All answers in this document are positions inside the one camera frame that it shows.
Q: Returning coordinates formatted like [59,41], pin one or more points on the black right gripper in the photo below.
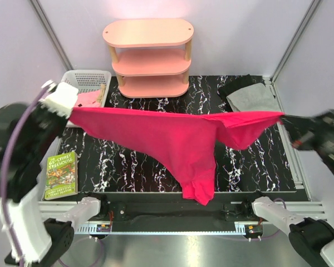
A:
[303,130]

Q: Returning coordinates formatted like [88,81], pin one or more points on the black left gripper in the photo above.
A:
[38,108]

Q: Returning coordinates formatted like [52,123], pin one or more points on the red t-shirt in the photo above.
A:
[182,143]

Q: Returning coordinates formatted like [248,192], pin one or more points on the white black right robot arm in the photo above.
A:
[312,239]

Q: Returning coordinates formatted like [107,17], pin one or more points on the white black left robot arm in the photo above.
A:
[34,241]

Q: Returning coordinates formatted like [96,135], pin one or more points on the green treehouse book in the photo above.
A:
[62,176]

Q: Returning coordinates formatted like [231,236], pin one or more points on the light pink cloth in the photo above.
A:
[88,99]

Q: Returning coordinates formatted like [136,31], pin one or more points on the grey folded t-shirt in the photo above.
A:
[255,97]

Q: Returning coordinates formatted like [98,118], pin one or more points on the white plastic basket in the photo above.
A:
[87,80]

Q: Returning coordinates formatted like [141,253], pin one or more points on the beige cloth in basket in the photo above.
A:
[102,95]

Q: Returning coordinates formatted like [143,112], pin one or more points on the black folded t-shirt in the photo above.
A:
[238,83]

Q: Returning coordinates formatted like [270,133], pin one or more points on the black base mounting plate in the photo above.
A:
[243,200]

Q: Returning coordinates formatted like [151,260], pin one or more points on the pink three-tier shelf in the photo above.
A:
[151,57]

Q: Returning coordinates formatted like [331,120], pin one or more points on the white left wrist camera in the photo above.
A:
[61,98]

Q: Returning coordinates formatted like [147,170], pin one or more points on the aluminium frame rail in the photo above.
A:
[169,218]

